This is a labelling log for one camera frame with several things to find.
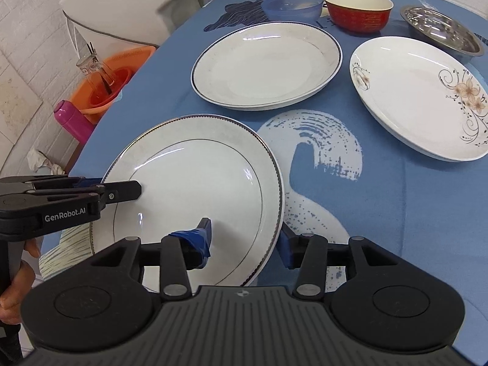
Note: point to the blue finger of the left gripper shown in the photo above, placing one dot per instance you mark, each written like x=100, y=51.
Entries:
x=46, y=182
x=120, y=192

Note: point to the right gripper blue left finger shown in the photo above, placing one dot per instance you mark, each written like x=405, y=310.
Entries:
x=195, y=244

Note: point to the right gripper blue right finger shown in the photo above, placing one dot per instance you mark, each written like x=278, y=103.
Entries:
x=291, y=247

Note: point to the white plate silver rim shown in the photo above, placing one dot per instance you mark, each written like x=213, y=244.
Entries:
x=194, y=167

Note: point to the white plate blue rim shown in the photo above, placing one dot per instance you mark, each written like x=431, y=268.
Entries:
x=266, y=66

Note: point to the white floral plate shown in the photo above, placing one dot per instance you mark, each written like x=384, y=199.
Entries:
x=423, y=97

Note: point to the blue plastic bowl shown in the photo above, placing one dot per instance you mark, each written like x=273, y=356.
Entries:
x=306, y=11

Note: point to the red ceramic bowl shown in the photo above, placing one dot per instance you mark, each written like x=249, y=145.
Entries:
x=360, y=16

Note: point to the stainless steel bowl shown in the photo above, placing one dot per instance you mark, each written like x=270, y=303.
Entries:
x=447, y=34

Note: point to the person's left hand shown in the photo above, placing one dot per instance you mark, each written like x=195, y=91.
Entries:
x=12, y=298

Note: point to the pink plastic cup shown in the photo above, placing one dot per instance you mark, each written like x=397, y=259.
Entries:
x=73, y=121

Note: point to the blue patterned tablecloth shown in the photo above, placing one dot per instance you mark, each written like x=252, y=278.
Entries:
x=344, y=173

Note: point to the orange plastic basin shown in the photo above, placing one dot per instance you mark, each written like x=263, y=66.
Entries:
x=94, y=98

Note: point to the glass bottle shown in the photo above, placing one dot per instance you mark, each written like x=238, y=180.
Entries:
x=97, y=70

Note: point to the white appliance with screen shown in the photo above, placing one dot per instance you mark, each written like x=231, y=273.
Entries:
x=113, y=26

